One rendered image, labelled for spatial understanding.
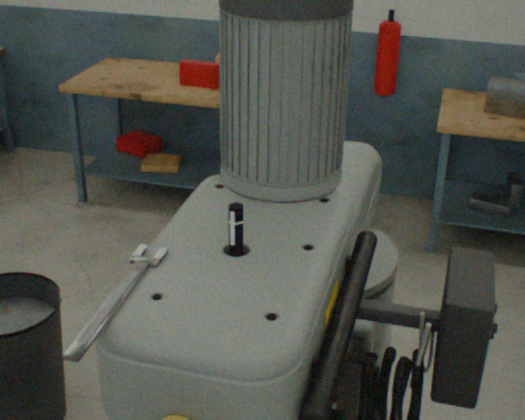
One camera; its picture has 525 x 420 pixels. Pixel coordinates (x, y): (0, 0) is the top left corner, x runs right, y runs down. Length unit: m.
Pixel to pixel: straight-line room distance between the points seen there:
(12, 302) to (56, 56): 2.98
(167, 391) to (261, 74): 0.46
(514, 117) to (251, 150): 3.73
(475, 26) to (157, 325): 4.45
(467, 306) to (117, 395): 0.59
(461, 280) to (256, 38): 0.55
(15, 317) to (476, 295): 2.47
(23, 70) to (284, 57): 5.30
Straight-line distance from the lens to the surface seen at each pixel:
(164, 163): 5.28
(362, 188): 1.53
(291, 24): 1.03
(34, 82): 6.24
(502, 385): 3.87
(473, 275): 1.31
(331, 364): 0.93
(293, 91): 1.05
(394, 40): 5.04
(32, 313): 3.39
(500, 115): 4.75
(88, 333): 0.84
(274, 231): 1.04
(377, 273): 1.58
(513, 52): 5.17
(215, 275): 0.94
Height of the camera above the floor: 2.39
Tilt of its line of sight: 28 degrees down
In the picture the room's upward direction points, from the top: 1 degrees clockwise
